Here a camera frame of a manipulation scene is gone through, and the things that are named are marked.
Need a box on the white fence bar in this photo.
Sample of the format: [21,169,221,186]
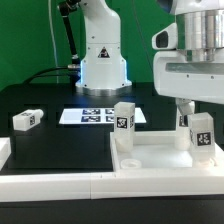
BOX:
[0,138,11,170]
[0,167,224,202]

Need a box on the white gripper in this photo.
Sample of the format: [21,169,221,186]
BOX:
[153,50,224,127]

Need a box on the white sheet with fiducial markers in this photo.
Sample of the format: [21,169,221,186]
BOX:
[59,107,147,125]

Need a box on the black cable on table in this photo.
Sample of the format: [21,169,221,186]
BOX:
[22,66,80,84]

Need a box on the white front fence bar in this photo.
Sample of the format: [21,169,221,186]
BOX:
[0,167,224,202]

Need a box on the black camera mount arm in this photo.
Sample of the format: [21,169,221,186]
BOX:
[58,0,81,64]

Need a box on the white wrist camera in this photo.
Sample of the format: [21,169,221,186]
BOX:
[152,23,178,50]

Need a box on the white left fence bar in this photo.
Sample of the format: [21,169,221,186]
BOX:
[0,138,11,170]

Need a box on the white square tabletop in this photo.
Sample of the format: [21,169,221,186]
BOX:
[109,129,224,173]

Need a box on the white hanging cable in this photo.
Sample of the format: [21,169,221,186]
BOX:
[47,0,60,84]

